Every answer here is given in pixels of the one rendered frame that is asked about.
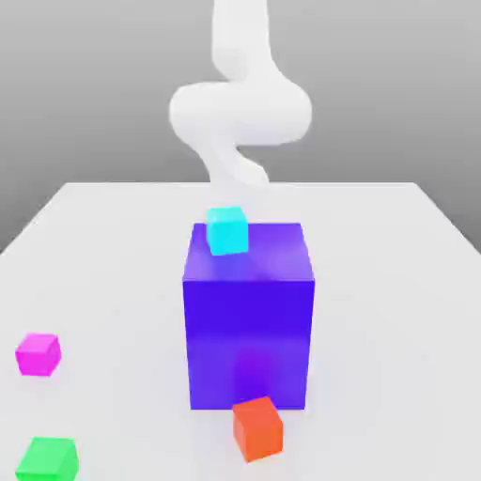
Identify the small orange cube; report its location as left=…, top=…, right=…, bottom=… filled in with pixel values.
left=231, top=396, right=285, bottom=463

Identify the small magenta cube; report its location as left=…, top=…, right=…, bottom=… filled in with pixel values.
left=14, top=333, right=62, bottom=378

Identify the large blue box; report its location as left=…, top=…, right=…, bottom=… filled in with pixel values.
left=181, top=222, right=316, bottom=411

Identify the small green cube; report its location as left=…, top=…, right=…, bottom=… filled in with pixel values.
left=14, top=436, right=80, bottom=481

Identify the small cyan cube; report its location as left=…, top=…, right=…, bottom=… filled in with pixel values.
left=205, top=206, right=250, bottom=257

